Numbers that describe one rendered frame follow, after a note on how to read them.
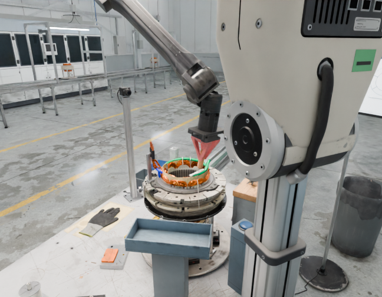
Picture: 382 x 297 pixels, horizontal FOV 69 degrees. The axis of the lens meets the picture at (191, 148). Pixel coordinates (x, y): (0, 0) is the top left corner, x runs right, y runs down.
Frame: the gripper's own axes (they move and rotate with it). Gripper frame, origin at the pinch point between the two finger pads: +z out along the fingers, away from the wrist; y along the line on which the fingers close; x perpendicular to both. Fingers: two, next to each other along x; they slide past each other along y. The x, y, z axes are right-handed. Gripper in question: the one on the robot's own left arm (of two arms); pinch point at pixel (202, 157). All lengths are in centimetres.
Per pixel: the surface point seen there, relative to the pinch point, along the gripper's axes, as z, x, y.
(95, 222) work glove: 55, -52, 5
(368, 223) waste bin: 77, 42, -163
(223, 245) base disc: 46, 2, -22
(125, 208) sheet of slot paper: 55, -53, -12
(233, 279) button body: 42.6, 16.4, -7.6
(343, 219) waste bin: 83, 26, -162
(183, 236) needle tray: 25.0, 2.9, 7.1
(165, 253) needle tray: 25.2, 4.5, 16.1
